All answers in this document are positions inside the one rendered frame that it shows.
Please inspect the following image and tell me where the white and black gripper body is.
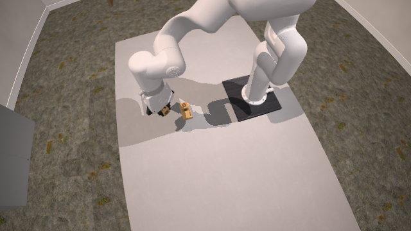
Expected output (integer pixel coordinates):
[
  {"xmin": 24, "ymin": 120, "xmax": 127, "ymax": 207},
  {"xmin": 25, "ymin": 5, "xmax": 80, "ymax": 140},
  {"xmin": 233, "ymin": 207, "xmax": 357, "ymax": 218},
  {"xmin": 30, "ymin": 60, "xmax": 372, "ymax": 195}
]
[{"xmin": 142, "ymin": 79, "xmax": 173, "ymax": 114}]

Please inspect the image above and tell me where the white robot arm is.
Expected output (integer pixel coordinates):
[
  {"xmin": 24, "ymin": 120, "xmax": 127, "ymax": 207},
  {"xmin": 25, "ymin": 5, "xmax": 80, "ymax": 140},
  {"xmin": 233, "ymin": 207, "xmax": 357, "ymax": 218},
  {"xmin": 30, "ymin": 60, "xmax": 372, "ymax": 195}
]
[{"xmin": 128, "ymin": 0, "xmax": 316, "ymax": 105}]

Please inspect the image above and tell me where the wooden number cube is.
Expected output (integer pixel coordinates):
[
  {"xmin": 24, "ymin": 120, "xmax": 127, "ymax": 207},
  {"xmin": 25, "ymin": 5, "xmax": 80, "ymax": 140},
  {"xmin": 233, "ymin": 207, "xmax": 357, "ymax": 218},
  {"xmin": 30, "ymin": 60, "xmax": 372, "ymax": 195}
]
[
  {"xmin": 161, "ymin": 106, "xmax": 170, "ymax": 116},
  {"xmin": 180, "ymin": 102, "xmax": 189, "ymax": 112}
]

